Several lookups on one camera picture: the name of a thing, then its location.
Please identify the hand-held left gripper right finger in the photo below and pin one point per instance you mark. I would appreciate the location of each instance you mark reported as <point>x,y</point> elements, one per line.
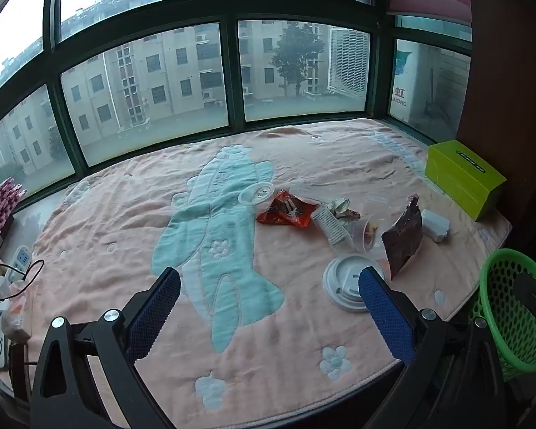
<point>384,313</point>

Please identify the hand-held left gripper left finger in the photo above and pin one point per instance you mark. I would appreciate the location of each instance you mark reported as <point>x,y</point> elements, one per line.
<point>156,313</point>

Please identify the green plastic basket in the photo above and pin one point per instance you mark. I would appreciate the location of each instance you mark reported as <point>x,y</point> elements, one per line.
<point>500,286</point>

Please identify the white wrapper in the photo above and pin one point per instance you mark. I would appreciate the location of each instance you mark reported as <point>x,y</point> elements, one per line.
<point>339,208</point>

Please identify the orange snack wrapper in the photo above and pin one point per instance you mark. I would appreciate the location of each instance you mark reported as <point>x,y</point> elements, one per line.
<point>286,214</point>

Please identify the round clear labelled container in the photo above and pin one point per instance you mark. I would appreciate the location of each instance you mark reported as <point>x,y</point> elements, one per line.
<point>255,194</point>

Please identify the white plastic cup lid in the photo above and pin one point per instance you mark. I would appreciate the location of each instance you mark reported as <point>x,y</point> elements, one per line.
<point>344,281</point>

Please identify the brown snack pouch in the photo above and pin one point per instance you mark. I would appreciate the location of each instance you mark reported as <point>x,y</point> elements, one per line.
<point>402,237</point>

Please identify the clear cup with orange residue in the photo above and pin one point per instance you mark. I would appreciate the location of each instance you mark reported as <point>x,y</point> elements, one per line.
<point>368,234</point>

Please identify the white tissue pack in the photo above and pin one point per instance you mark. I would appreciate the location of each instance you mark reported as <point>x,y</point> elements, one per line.
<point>435,225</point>

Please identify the pink printed blanket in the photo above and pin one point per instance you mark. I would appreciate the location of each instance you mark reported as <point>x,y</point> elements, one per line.
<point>116,214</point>

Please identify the white plastic bag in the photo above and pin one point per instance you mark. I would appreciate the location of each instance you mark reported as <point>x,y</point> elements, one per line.
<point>13,317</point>

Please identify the white power strip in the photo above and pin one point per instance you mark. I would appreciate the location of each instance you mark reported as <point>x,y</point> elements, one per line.
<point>22,257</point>

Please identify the green tissue box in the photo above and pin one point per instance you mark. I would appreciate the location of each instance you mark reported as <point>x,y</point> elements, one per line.
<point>460,174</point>

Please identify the beige apartment building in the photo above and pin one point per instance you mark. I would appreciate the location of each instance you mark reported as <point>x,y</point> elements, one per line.
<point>178,80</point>

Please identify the white louvered grille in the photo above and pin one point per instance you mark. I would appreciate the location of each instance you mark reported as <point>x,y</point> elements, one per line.
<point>348,62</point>

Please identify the green tree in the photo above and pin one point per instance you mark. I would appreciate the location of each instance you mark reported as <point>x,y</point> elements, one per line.
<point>295,53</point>

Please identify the dark green window frame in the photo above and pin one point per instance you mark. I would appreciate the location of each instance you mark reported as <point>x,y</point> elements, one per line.
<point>232,76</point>

